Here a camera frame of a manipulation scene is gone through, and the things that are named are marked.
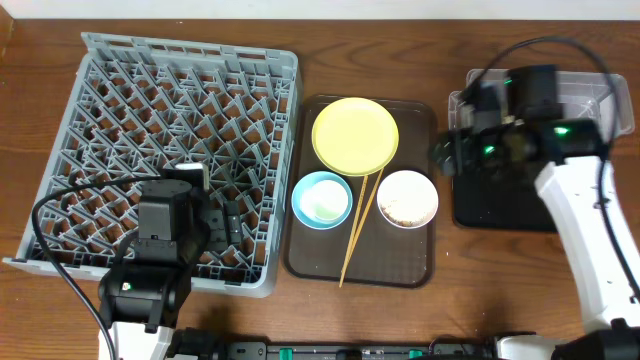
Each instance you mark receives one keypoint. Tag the brown serving tray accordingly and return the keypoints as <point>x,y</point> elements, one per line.
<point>385,255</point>

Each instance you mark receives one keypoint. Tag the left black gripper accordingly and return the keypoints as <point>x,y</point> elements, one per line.
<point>220,230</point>

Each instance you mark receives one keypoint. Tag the light blue bowl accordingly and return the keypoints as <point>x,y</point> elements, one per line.
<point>307,182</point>

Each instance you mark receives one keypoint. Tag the white bowl with rice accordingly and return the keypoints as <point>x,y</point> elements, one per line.
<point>407,199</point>

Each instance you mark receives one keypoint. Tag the yellow plate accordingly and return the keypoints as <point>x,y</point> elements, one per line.
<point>355,136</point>

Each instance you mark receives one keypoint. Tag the black tray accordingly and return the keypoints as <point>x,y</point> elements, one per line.
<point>494,193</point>

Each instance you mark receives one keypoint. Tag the wooden chopstick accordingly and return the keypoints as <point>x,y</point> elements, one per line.
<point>353,230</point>
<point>366,205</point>

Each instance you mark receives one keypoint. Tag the white paper cup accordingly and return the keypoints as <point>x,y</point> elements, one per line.
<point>326,201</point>

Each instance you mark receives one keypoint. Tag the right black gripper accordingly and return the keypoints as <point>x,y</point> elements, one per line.
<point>445,155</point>

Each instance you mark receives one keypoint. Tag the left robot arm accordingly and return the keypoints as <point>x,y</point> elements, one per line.
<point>141,298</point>

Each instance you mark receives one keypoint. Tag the left wooden chopstick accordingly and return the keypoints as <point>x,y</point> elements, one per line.
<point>353,230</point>

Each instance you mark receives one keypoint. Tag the grey plastic dish rack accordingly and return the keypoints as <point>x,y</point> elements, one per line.
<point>140,105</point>

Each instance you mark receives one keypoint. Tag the clear plastic bin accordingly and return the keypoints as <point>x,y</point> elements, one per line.
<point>583,95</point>

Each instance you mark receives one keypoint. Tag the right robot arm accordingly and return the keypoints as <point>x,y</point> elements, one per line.
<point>581,198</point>

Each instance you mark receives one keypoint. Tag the right wooden chopstick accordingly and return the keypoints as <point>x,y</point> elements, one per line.
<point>366,205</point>

